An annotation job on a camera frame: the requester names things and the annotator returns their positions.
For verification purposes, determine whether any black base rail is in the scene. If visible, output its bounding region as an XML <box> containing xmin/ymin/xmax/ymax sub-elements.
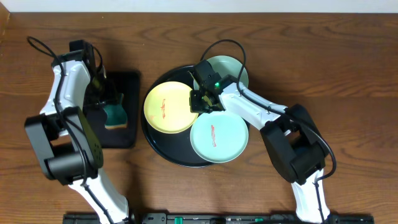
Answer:
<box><xmin>62</xmin><ymin>212</ymin><xmax>376</xmax><ymax>224</ymax></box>

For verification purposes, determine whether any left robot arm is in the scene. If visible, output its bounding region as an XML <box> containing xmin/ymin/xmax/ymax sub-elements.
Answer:
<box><xmin>24</xmin><ymin>60</ymin><xmax>129</xmax><ymax>223</ymax></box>

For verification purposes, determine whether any green yellow sponge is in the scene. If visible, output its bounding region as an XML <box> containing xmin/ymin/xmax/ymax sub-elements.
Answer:
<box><xmin>103</xmin><ymin>93</ymin><xmax>128</xmax><ymax>129</ymax></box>

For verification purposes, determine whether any light blue plate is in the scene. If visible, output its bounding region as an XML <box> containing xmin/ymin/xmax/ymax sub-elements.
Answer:
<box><xmin>190</xmin><ymin>111</ymin><xmax>249</xmax><ymax>163</ymax></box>
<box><xmin>193</xmin><ymin>55</ymin><xmax>249</xmax><ymax>90</ymax></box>

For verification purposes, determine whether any rectangular black tray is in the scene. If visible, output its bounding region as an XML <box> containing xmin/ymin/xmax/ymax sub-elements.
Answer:
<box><xmin>83</xmin><ymin>71</ymin><xmax>140</xmax><ymax>148</ymax></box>

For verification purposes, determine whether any round black tray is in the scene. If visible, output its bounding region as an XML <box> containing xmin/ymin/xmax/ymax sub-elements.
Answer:
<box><xmin>141</xmin><ymin>64</ymin><xmax>251</xmax><ymax>168</ymax></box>

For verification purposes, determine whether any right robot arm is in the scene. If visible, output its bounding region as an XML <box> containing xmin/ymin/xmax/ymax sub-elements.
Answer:
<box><xmin>189</xmin><ymin>76</ymin><xmax>336</xmax><ymax>223</ymax></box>

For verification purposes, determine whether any yellow plate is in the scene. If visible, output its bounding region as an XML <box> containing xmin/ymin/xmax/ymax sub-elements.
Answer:
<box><xmin>144</xmin><ymin>82</ymin><xmax>198</xmax><ymax>134</ymax></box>

